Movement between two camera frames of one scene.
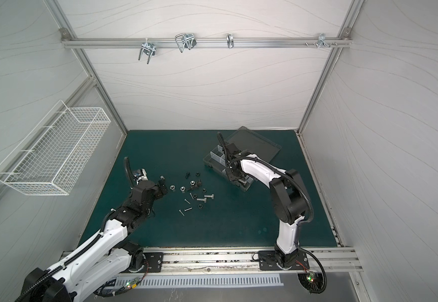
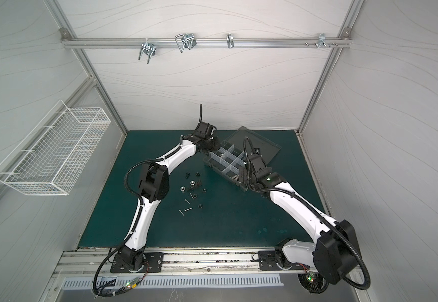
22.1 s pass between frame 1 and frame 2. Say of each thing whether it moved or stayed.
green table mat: stayed
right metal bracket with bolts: stayed
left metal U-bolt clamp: stayed
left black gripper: moved
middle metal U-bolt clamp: stayed
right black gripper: moved
